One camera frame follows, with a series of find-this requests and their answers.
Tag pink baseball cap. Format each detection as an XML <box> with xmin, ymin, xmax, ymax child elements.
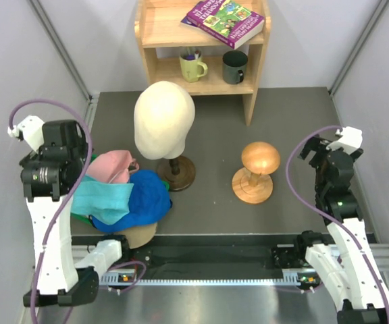
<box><xmin>86</xmin><ymin>150</ymin><xmax>139</xmax><ymax>184</ymax></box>

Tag cyan bucket hat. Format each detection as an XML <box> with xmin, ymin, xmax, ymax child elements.
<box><xmin>71</xmin><ymin>175</ymin><xmax>134</xmax><ymax>225</ymax></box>

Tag blue baseball cap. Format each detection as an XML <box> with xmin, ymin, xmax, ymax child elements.
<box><xmin>91</xmin><ymin>170</ymin><xmax>173</xmax><ymax>234</ymax></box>

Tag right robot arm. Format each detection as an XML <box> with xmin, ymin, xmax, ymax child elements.
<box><xmin>293</xmin><ymin>127</ymin><xmax>389</xmax><ymax>323</ymax></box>

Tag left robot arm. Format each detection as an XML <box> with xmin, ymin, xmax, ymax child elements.
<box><xmin>16</xmin><ymin>115</ymin><xmax>132</xmax><ymax>307</ymax></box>

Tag green plastic tray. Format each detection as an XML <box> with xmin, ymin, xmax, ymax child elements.
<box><xmin>71</xmin><ymin>213</ymin><xmax>94</xmax><ymax>227</ymax></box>

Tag light wooden hat stand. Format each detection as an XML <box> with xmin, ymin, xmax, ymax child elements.
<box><xmin>232</xmin><ymin>141</ymin><xmax>281</xmax><ymax>205</ymax></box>

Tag cream mannequin head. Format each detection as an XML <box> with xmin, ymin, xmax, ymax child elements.
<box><xmin>134</xmin><ymin>81</ymin><xmax>195</xmax><ymax>160</ymax></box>

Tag tan hat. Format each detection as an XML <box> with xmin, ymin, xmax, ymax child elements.
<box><xmin>122</xmin><ymin>223</ymin><xmax>157</xmax><ymax>249</ymax></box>

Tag dark green mug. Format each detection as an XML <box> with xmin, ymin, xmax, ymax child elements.
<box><xmin>222</xmin><ymin>50</ymin><xmax>248</xmax><ymax>84</ymax></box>

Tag wooden shelf unit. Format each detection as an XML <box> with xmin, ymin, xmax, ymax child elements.
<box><xmin>134</xmin><ymin>1</ymin><xmax>271</xmax><ymax>125</ymax></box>

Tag yellow-green mug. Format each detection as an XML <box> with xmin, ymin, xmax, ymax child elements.
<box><xmin>180</xmin><ymin>51</ymin><xmax>208</xmax><ymax>83</ymax></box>

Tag pens in mug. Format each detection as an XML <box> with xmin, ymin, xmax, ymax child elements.
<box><xmin>180</xmin><ymin>47</ymin><xmax>201</xmax><ymax>61</ymax></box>

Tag purple children's book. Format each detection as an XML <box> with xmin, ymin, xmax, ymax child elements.
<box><xmin>185</xmin><ymin>0</ymin><xmax>265</xmax><ymax>49</ymax></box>

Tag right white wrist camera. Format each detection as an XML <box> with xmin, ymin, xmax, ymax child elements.
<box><xmin>326</xmin><ymin>126</ymin><xmax>363</xmax><ymax>155</ymax></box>

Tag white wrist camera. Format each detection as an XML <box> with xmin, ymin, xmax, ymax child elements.
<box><xmin>326</xmin><ymin>126</ymin><xmax>363</xmax><ymax>155</ymax></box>
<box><xmin>7</xmin><ymin>115</ymin><xmax>44</xmax><ymax>153</ymax></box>

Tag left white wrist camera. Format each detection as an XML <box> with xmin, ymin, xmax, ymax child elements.
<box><xmin>7</xmin><ymin>115</ymin><xmax>44</xmax><ymax>153</ymax></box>

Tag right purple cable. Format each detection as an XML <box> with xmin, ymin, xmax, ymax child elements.
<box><xmin>289</xmin><ymin>126</ymin><xmax>389</xmax><ymax>324</ymax></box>

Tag purple cable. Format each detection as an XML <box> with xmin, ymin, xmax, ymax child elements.
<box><xmin>8</xmin><ymin>99</ymin><xmax>94</xmax><ymax>324</ymax></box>
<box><xmin>289</xmin><ymin>126</ymin><xmax>389</xmax><ymax>324</ymax></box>

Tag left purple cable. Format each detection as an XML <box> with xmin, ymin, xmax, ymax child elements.
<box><xmin>8</xmin><ymin>99</ymin><xmax>94</xmax><ymax>324</ymax></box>

